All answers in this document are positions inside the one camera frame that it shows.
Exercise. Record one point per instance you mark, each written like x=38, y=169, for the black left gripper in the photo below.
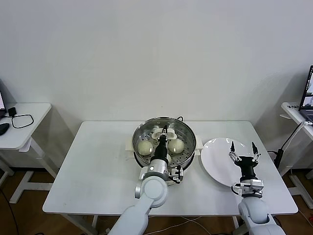
x=161, y=151

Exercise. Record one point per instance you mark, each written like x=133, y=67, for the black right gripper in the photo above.
x=247, y=166

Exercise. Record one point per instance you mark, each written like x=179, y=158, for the round glass lid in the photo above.
x=172, y=134

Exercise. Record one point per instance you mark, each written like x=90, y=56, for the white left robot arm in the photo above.
x=151, y=191

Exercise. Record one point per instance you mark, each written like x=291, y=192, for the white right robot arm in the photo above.
x=254, y=210

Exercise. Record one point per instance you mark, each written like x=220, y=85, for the stainless steel steamer basket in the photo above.
x=188, y=160

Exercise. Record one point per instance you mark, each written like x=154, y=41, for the white round plate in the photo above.
x=215, y=159

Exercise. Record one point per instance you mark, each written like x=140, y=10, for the black hanging power strip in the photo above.
x=278, y=157

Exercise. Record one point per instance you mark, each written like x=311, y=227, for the white electric cooker base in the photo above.
x=128, y=147

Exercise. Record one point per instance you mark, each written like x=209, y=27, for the white work table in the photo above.
x=97, y=171

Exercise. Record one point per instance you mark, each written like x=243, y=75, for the open dark laptop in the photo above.
x=308, y=98

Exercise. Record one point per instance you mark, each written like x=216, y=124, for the white side table with mouse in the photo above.
x=29, y=117

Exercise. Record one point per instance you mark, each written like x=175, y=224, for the small black adapter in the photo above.
x=11, y=111

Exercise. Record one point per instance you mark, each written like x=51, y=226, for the black computer mouse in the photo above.
x=3, y=127

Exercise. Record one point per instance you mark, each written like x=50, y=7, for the dark computer monitor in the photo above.
x=2, y=102

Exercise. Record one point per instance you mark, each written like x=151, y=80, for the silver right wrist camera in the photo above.
x=254, y=186

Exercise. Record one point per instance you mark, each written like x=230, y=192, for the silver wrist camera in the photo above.
x=254, y=186
x=174, y=175

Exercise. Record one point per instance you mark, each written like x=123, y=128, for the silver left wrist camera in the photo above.
x=174, y=175

